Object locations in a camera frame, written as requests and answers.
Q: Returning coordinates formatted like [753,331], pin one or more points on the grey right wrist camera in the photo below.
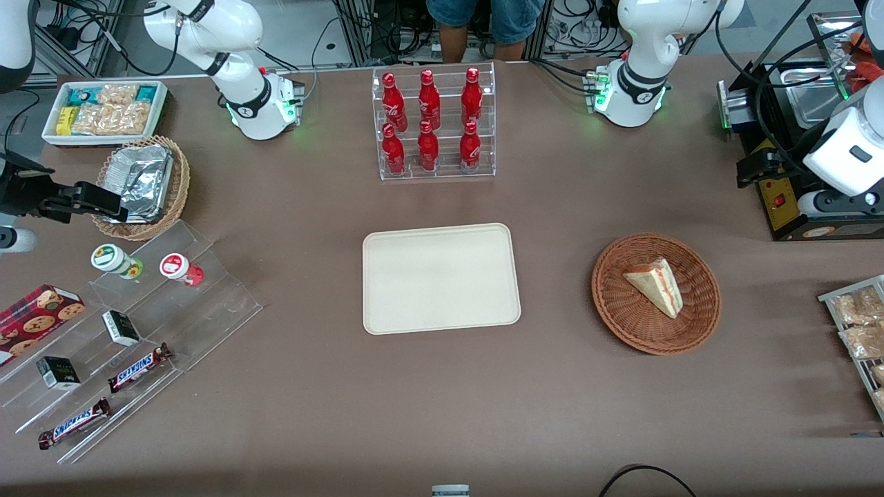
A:
[17,240]

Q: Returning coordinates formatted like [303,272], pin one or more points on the beige rectangular tray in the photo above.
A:
[442,279]

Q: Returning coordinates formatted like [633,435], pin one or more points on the triangular sandwich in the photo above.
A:
[659,286]

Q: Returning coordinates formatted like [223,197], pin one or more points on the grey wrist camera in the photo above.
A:
[829,204]
[17,240]

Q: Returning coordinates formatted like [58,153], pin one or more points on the small black box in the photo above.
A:
[59,373]
[121,328]

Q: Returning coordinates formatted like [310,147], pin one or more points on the clear bag of pastries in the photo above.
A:
[856,307]
[863,342]

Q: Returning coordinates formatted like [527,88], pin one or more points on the round brown wicker basket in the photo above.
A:
[621,317]

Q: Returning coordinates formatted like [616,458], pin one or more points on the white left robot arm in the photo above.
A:
[642,41]

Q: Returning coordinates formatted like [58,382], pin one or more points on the red cola bottle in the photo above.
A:
[472,100]
[428,150]
[394,103]
[393,153]
[429,102]
[469,150]

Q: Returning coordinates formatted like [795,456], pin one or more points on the small clear cracker bag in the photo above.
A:
[119,94]

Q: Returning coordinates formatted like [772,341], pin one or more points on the red sausage on skewer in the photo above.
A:
[867,48]
[871,74]

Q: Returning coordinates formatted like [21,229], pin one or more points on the red lid cup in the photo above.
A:
[176,267]

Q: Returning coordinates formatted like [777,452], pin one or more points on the silver foil container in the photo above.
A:
[141,179]

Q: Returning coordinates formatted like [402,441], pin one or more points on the steel warmer pan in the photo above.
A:
[811,103]

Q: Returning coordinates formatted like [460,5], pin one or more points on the red plaid cookie box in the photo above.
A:
[34,321]

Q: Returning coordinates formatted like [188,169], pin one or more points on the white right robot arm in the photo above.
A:
[235,27]

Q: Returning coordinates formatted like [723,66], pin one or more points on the brown Snickers bar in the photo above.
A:
[138,368]
[74,423]

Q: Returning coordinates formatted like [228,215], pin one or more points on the green lid cup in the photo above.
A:
[110,259]

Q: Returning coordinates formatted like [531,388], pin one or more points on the yellow snack packet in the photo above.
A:
[65,121]

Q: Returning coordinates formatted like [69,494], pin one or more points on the person in denim shorts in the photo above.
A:
[483,21]

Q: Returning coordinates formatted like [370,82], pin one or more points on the white rectangular snack bin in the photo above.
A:
[50,137]

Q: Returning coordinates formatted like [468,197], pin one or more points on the clear acrylic stepped display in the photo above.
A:
[207,304]

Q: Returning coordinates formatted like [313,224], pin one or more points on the small grey white object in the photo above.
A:
[450,491]

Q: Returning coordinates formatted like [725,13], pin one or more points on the clear acrylic bottle rack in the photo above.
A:
[449,90]

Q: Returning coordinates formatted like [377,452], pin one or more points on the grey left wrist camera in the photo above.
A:
[829,204]

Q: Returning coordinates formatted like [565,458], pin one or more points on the oval tan wicker basket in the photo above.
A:
[181,179]

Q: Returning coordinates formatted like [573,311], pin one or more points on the tray of packaged pastries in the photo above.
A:
[829,298]

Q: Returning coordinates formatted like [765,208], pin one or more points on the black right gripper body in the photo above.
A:
[23,192]

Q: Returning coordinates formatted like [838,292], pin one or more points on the black food warmer machine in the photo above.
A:
[770,200]

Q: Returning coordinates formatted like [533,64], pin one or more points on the large clear cracker bag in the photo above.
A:
[114,119]

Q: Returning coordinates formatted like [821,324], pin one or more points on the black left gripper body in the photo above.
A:
[786,164]

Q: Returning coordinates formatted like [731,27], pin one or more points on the teal snack packet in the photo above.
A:
[83,96]

